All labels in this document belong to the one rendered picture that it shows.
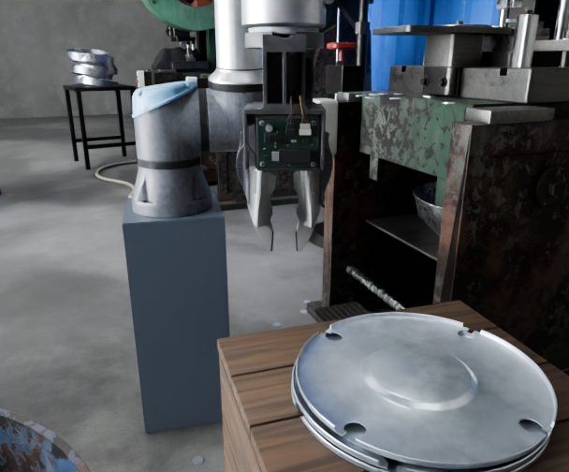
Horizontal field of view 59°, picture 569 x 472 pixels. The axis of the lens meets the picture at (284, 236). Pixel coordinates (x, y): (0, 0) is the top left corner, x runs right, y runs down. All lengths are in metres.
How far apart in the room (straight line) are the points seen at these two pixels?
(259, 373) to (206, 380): 0.43
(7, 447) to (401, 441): 0.34
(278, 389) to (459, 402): 0.20
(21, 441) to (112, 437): 0.72
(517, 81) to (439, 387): 0.61
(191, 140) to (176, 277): 0.25
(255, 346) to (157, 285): 0.31
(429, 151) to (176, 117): 0.50
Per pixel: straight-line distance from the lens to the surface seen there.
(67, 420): 1.22
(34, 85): 7.55
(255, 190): 0.51
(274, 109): 0.44
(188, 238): 0.93
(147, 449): 1.10
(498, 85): 1.06
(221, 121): 0.92
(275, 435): 0.57
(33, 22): 7.55
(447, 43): 1.13
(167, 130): 0.92
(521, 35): 1.05
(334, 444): 0.54
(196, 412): 1.11
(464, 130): 0.90
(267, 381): 0.64
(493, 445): 0.56
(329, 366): 0.63
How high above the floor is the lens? 0.72
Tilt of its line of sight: 19 degrees down
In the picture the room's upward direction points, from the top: straight up
